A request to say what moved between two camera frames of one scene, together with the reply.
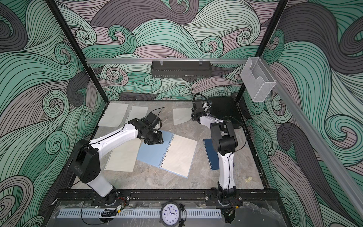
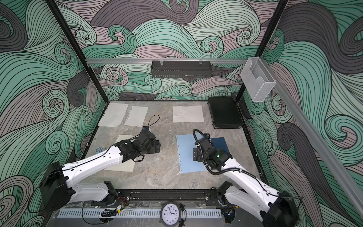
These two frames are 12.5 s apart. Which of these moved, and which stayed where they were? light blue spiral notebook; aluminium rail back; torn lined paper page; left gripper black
Moved: light blue spiral notebook; left gripper black
Stayed: torn lined paper page; aluminium rail back
